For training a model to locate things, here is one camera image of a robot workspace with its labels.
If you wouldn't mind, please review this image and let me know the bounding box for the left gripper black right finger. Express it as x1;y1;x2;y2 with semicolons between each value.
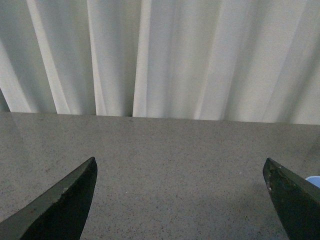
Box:
262;158;320;240

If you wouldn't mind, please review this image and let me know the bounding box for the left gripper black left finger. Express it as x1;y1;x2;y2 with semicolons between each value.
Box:
0;157;98;240

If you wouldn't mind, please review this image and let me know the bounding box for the blue cup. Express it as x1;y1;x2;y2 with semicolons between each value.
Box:
305;175;320;188

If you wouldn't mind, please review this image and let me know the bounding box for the white curtain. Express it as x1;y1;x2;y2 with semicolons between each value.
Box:
0;0;320;125

